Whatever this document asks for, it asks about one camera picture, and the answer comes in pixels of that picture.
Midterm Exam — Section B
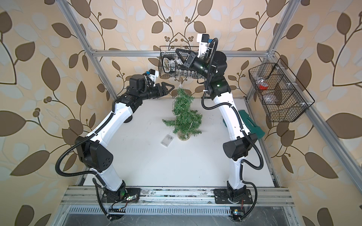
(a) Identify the right black wire basket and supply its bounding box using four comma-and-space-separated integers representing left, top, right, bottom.
248, 58, 315, 122

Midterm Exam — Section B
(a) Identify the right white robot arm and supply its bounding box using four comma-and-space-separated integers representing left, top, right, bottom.
176, 49, 264, 205

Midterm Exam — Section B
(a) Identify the clear battery box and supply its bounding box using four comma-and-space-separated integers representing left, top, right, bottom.
161, 134, 173, 147

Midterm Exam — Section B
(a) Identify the back black wire basket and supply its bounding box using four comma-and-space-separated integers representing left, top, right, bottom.
158, 47, 211, 79

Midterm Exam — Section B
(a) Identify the green plastic tool case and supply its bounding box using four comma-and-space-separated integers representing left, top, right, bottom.
220, 110, 265, 140

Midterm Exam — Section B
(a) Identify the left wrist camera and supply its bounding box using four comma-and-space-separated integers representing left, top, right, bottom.
143, 69, 159, 87

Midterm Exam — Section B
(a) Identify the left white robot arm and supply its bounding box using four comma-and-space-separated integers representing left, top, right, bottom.
55, 70, 174, 221

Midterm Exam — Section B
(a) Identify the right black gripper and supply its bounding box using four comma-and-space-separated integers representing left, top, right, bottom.
179, 48, 215, 83

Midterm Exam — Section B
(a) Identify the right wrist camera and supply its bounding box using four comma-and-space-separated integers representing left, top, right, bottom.
197, 34, 212, 58

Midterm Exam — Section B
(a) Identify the black wire basket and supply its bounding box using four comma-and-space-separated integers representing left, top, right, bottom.
248, 58, 315, 122
158, 47, 211, 79

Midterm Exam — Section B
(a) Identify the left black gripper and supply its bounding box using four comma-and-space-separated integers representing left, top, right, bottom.
137, 82, 173, 102

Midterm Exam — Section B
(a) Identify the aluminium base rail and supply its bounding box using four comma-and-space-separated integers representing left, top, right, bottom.
60, 186, 295, 207

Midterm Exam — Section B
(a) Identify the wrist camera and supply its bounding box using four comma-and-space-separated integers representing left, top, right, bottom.
143, 69, 159, 87
197, 34, 212, 58

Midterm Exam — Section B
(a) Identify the red item in basket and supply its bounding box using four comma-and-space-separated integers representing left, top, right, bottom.
255, 78, 269, 90

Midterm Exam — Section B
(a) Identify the black tool in basket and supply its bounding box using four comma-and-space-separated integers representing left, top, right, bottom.
162, 55, 216, 74

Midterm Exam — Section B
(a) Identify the small green christmas tree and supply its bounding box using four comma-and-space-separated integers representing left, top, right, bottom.
162, 89, 202, 141

